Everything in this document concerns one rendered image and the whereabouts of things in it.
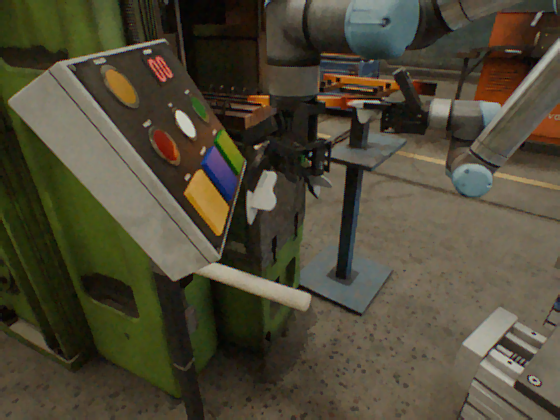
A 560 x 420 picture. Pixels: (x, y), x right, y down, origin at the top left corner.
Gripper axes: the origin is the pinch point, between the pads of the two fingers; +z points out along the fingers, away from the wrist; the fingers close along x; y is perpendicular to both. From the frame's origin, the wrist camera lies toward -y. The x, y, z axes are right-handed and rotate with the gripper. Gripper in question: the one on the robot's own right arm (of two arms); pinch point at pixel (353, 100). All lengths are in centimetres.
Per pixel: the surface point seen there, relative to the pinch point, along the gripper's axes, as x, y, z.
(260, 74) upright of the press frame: 23.0, -2.3, 41.5
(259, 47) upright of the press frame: 23.0, -11.5, 41.2
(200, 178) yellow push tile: -61, -1, 4
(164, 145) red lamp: -65, -7, 7
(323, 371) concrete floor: -10, 103, 2
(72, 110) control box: -73, -13, 10
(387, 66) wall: 780, 87, 135
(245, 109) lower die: -7.8, 2.9, 29.8
